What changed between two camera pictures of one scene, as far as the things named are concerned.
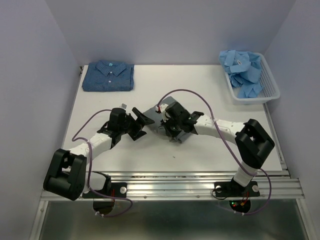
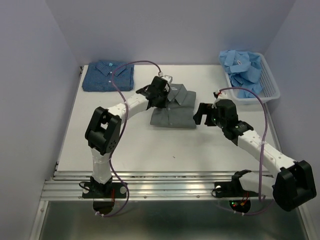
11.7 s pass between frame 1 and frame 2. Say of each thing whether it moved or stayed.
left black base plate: stayed
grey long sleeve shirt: moved
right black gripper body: moved
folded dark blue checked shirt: stayed
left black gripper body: moved
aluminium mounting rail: stayed
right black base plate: stayed
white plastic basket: stayed
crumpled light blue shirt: stayed
